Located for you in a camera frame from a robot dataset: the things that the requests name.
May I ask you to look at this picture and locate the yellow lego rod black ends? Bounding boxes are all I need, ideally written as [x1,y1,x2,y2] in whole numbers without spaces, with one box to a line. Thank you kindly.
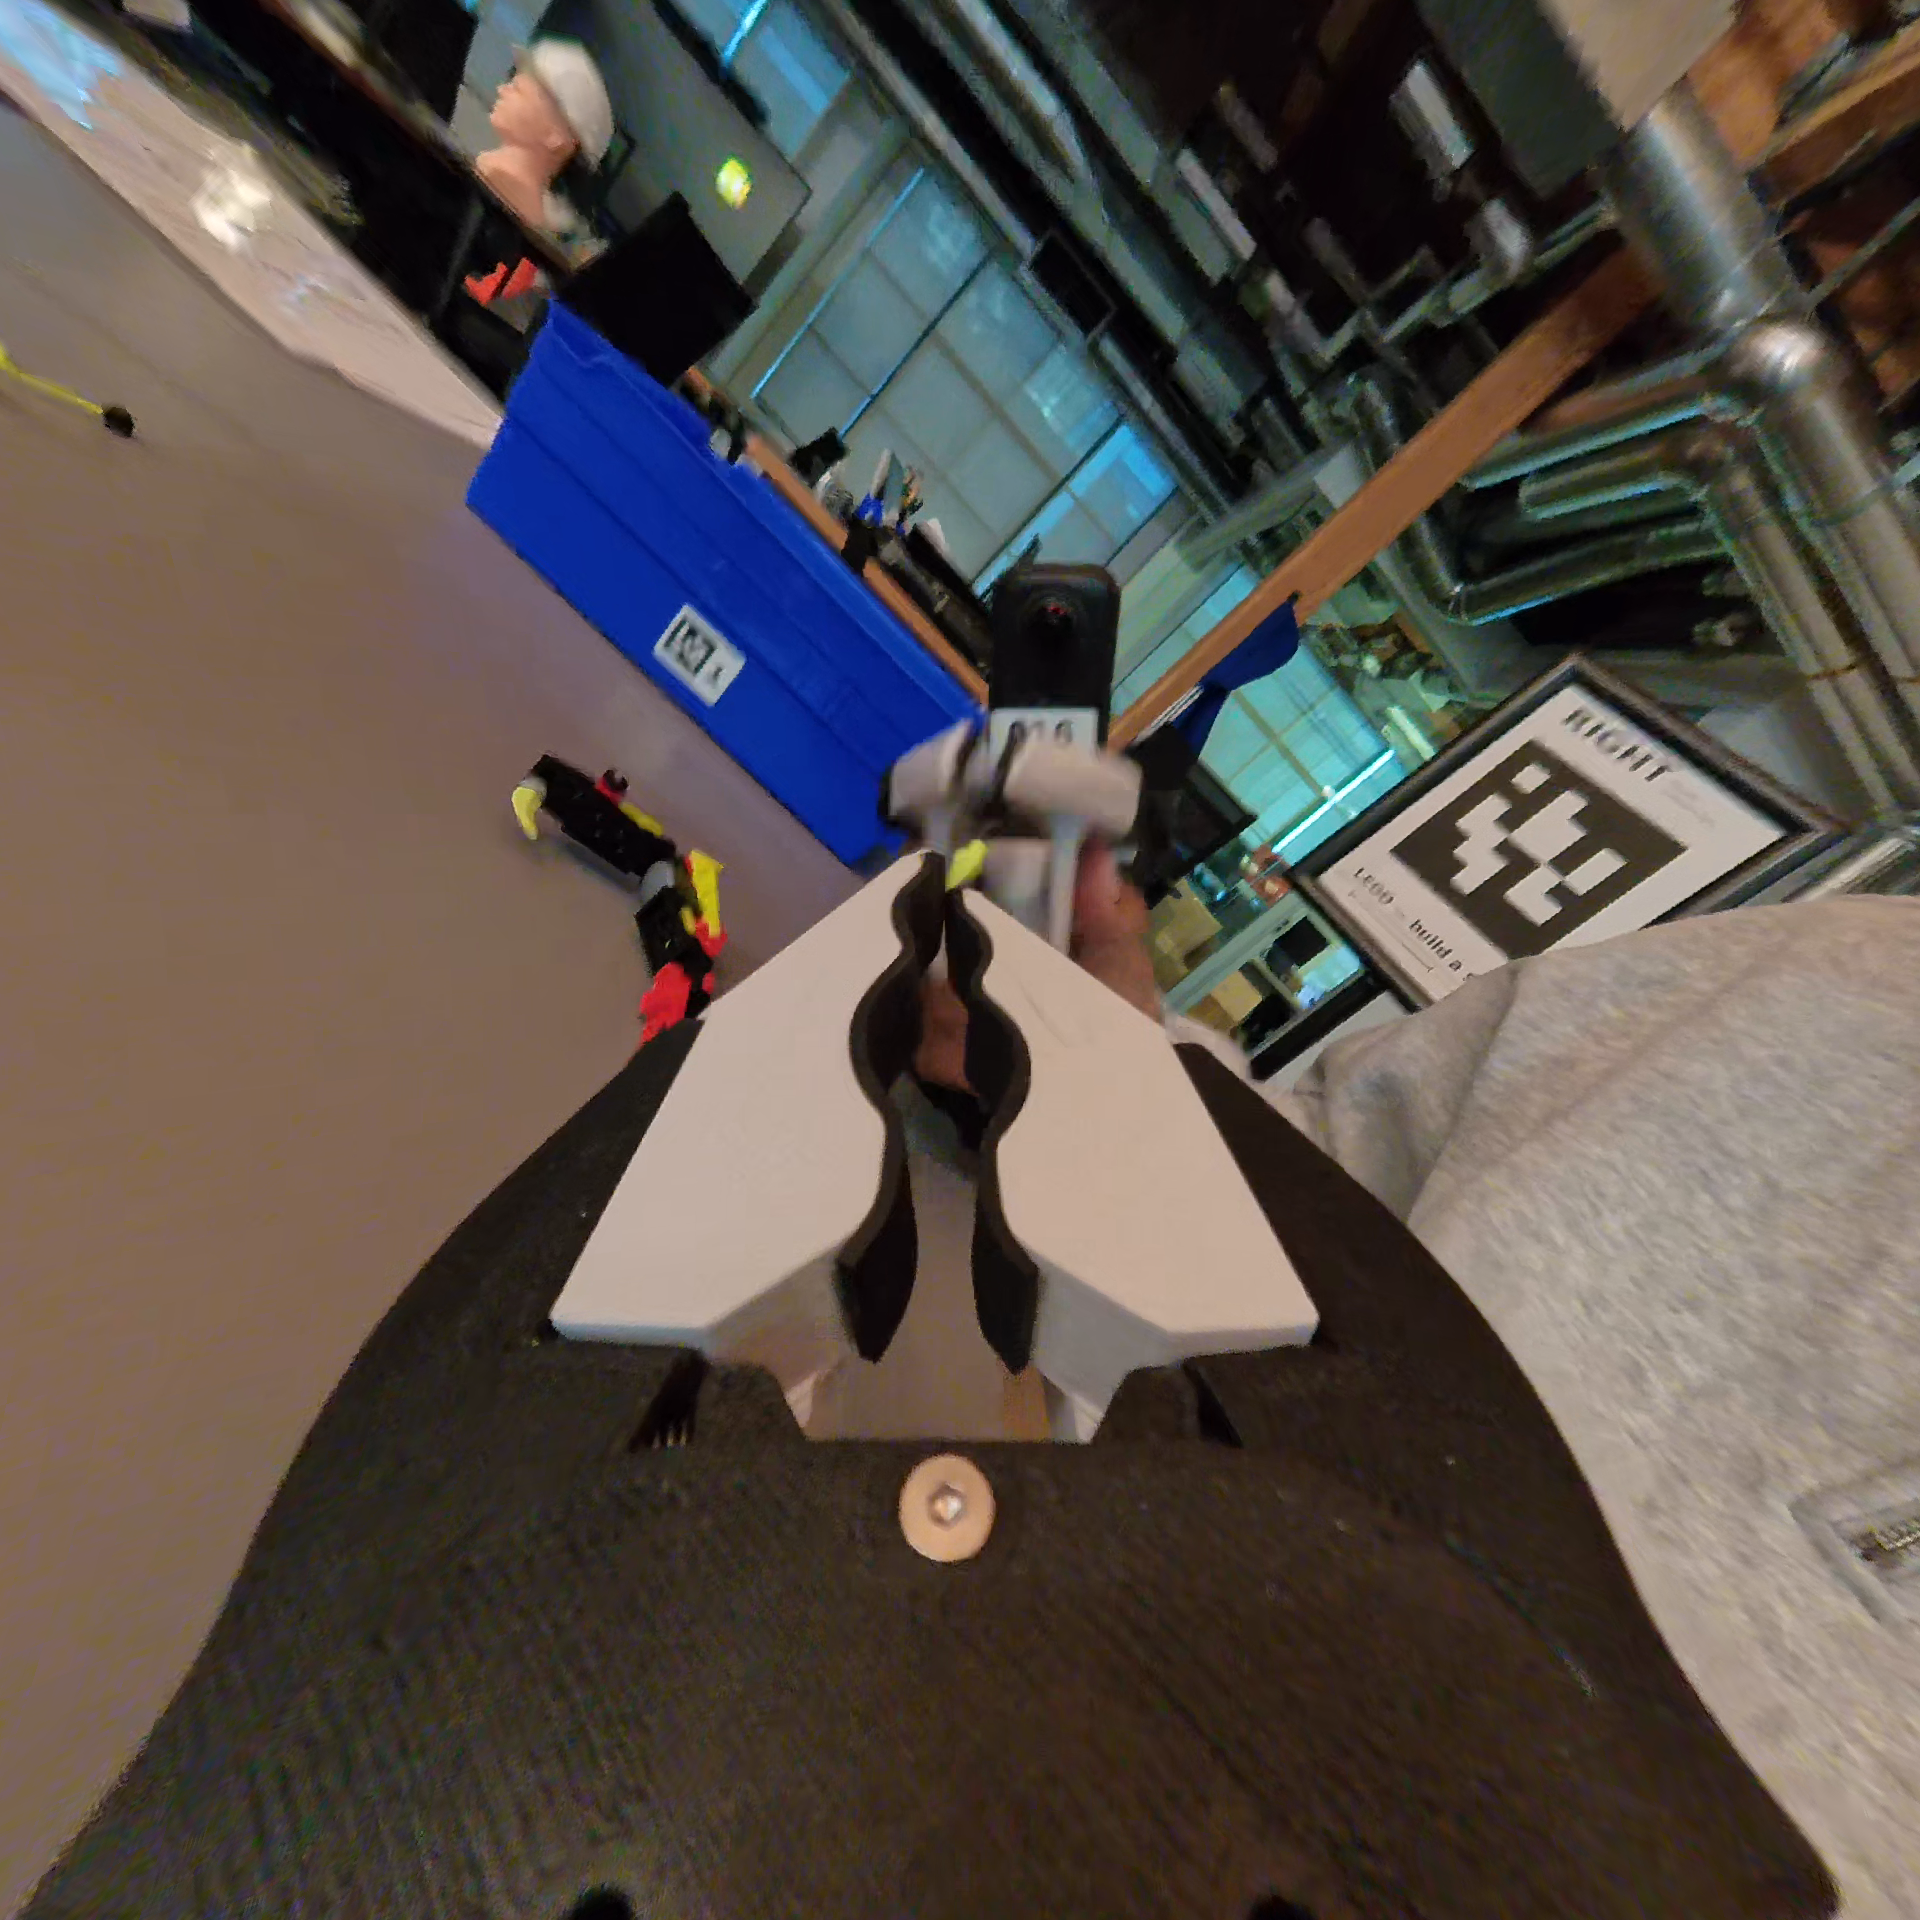
[0,341,138,440]

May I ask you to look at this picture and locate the person's right hand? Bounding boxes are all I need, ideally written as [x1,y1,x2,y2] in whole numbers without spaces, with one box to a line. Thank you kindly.
[912,837,1170,1087]

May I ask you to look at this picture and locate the framed marker sign board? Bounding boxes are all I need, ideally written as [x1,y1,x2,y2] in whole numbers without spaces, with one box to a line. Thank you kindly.
[1288,652,1838,1012]

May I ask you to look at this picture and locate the blue cloth flag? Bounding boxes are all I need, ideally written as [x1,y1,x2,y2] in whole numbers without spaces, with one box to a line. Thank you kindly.
[1170,596,1306,755]

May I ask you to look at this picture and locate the cardboard box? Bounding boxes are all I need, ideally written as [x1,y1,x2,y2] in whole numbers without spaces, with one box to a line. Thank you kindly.
[1164,883,1330,1039]

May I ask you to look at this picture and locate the silver metal pipe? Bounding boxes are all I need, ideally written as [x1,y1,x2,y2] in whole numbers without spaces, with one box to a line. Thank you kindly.
[1608,81,1920,818]

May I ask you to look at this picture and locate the wooden beam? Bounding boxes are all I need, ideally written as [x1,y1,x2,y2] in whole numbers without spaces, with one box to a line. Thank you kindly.
[1108,248,1681,743]

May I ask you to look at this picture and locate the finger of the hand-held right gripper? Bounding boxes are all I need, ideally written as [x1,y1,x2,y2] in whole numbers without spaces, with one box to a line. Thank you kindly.
[1003,743,1145,838]
[880,720,1005,825]

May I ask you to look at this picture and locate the wooden workbench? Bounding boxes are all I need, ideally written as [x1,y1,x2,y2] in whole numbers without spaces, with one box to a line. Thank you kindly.
[687,366,996,710]

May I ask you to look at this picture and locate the black red yellow lego assembly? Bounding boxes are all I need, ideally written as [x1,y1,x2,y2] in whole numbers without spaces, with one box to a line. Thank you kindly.
[511,755,733,1045]

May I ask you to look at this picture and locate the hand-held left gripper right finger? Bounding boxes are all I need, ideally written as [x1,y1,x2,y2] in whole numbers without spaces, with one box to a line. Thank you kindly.
[957,888,1324,1440]

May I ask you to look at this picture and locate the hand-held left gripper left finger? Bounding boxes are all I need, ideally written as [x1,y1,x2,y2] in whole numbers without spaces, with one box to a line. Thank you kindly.
[549,853,936,1395]

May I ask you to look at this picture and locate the blue plastic bin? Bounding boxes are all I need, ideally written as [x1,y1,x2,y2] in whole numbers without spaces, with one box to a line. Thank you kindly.
[466,296,987,872]

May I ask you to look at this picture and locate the white instruction sheet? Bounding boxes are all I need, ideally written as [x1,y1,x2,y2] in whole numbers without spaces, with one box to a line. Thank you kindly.
[0,27,507,446]

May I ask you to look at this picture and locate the person's right forearm grey sleeve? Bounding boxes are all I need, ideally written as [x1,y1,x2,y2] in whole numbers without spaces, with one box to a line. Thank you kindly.
[1170,894,1920,1920]

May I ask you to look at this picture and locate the mannequin head with white cap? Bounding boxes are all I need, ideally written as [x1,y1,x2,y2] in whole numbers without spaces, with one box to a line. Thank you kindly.
[475,35,620,204]

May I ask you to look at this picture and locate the black office chair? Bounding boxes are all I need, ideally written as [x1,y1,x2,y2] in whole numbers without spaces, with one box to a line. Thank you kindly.
[1124,730,1260,907]

